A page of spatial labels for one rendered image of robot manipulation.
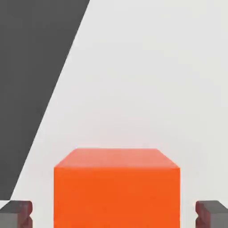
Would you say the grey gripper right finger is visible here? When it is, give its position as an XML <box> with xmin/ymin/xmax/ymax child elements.
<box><xmin>195</xmin><ymin>200</ymin><xmax>228</xmax><ymax>228</ymax></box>

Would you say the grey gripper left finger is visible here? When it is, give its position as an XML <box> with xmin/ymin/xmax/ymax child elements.
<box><xmin>0</xmin><ymin>200</ymin><xmax>33</xmax><ymax>228</ymax></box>

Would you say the small orange cube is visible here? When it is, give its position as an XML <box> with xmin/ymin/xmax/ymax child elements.
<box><xmin>53</xmin><ymin>148</ymin><xmax>181</xmax><ymax>228</ymax></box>

